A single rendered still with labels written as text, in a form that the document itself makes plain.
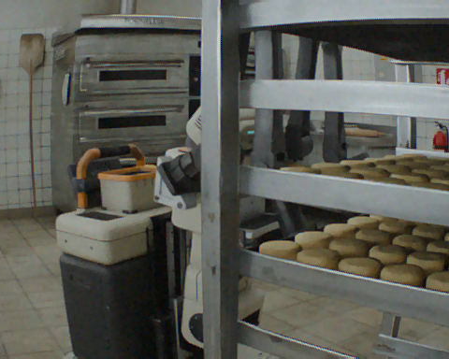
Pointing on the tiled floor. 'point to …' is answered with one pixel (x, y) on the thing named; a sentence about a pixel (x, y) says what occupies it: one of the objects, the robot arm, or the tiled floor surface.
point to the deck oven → (122, 90)
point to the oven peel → (29, 45)
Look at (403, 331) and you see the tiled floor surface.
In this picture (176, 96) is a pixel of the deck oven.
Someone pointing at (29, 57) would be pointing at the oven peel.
